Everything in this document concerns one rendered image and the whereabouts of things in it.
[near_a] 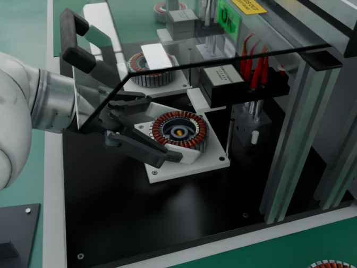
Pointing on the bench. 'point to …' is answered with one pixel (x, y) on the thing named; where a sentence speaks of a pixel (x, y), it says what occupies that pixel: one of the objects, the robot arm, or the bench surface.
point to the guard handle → (69, 43)
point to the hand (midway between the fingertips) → (178, 134)
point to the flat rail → (290, 61)
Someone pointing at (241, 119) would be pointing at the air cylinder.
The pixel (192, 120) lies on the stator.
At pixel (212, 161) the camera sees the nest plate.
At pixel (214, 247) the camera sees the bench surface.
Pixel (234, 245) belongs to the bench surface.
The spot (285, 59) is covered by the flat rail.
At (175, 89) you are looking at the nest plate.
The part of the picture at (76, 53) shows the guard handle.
